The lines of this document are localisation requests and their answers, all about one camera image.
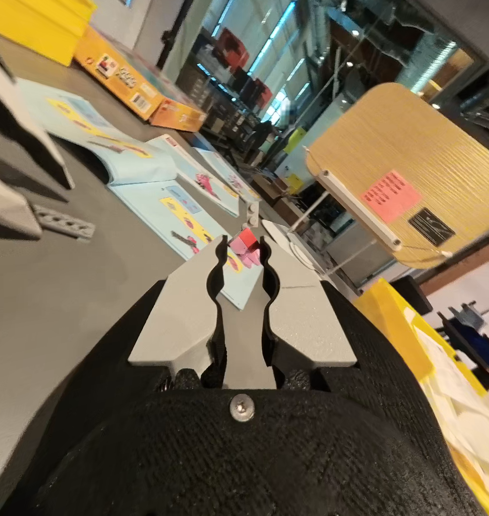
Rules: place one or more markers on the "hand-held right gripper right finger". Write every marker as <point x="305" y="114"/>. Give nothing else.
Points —
<point x="313" y="326"/>

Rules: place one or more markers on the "wooden book stand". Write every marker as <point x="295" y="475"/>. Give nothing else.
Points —
<point x="409" y="141"/>

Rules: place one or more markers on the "flamingo cover instruction booklet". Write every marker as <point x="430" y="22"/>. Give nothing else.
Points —
<point x="236" y="177"/>

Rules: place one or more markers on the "pink brick assembly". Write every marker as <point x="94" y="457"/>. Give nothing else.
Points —
<point x="244" y="242"/>

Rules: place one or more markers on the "pile of white paper bags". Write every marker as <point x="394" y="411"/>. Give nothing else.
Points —
<point x="462" y="403"/>

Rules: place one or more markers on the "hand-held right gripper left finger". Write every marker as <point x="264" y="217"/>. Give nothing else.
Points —
<point x="176" y="322"/>

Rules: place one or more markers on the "long grey brick plate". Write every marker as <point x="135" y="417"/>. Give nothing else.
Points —
<point x="67" y="223"/>

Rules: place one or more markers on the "black label sticker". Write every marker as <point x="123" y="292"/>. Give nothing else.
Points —
<point x="432" y="227"/>

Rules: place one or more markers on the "small grey brick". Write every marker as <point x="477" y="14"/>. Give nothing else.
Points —
<point x="253" y="207"/>
<point x="250" y="225"/>

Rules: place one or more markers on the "open instruction booklet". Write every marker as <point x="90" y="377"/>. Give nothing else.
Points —
<point x="147" y="197"/>

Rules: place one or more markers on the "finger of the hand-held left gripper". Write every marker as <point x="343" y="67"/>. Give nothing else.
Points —
<point x="10" y="96"/>
<point x="6" y="209"/>

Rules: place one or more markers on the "pink sticky note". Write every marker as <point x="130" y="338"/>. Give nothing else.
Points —
<point x="389" y="195"/>

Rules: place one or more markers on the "blue machine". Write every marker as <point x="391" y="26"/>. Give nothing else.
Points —
<point x="470" y="338"/>

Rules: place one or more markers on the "red hooded machine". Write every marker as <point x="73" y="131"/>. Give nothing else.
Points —
<point x="230" y="48"/>
<point x="260" y="92"/>

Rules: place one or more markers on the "small yellow box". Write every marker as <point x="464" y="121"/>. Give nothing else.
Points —
<point x="296" y="141"/>

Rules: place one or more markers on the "yellow plastic bin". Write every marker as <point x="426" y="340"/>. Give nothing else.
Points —
<point x="389" y="322"/>
<point x="34" y="28"/>

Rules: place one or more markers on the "toy brick set box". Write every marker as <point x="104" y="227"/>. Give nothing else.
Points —
<point x="127" y="76"/>

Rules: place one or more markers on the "black tripod pole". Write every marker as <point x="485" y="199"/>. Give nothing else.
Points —
<point x="176" y="32"/>

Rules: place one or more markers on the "bird cover instruction booklet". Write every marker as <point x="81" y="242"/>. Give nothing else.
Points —
<point x="196" y="173"/>

